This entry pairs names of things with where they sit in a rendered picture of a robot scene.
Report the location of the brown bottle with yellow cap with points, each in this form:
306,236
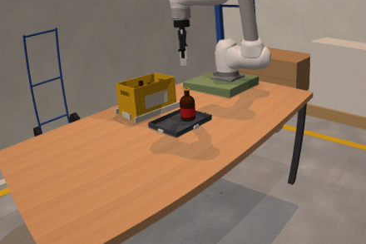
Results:
187,106

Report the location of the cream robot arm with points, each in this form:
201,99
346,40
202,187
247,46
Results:
229,57

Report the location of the yellow divided crate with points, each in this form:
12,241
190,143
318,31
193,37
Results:
140,100

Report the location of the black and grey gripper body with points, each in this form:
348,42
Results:
181,24

